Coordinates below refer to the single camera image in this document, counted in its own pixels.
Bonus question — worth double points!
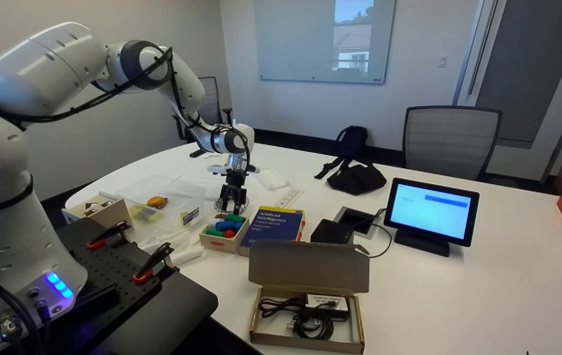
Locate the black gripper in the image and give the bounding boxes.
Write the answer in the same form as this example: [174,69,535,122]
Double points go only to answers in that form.
[218,163,251,215]

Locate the wooden box of coloured blocks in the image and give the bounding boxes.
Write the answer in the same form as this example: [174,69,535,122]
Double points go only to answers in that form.
[198,211,251,254]

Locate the blue book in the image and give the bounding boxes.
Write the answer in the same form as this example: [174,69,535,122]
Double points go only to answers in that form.
[239,205,308,252]

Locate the clear plastic bag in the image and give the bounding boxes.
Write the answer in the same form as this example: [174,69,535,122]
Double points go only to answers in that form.
[99,173,212,228]

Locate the black mesh office chair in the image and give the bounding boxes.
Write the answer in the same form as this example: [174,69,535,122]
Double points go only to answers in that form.
[172,75,235,144]

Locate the small black box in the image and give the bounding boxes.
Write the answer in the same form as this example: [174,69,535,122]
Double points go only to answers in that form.
[310,217,356,246]

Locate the open cardboard box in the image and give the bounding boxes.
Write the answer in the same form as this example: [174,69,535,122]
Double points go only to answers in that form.
[247,238,371,355]

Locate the black backpack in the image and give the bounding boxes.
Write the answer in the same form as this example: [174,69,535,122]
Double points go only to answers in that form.
[334,124,371,159]

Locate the black tablet on stand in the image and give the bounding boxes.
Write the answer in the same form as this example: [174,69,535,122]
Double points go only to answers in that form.
[383,175,482,258]

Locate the grey mesh chair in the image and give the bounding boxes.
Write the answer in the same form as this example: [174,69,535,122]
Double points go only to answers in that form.
[401,104,505,181]

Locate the glass door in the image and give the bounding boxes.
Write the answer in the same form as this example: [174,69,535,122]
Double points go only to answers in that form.
[458,0,562,181]

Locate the black clamp with orange handle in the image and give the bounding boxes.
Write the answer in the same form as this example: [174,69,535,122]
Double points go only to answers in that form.
[83,219,133,252]
[129,240,178,288]

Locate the black bag with strap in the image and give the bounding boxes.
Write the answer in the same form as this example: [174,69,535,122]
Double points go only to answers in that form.
[314,155,391,197]

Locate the black cables in box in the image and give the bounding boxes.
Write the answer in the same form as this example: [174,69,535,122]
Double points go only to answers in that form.
[257,293,354,343]

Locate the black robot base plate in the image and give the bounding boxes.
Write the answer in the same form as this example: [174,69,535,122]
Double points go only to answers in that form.
[3,215,222,355]

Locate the wall whiteboard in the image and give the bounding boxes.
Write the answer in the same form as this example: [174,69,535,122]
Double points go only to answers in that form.
[253,0,399,86]

